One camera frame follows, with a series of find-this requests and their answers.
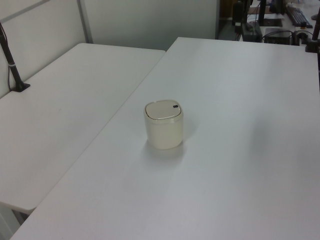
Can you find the black clamp camera stand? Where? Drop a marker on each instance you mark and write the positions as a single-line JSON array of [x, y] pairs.
[[312, 45]]

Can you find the black camera stand with base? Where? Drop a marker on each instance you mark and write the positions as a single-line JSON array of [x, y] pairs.
[[12, 67]]

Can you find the small cream lidded trash bin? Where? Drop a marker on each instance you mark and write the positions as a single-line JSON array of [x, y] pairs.
[[163, 132]]

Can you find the emergency stop button box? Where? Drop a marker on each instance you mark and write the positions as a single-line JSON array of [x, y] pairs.
[[301, 32]]

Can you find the black monitor stand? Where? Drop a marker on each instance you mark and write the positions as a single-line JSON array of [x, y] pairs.
[[262, 11]]

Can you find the dark grey equipment box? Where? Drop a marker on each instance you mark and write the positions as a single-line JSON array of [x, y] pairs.
[[251, 33]]

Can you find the black computer keyboard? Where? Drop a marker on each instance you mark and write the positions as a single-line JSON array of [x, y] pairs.
[[298, 16]]

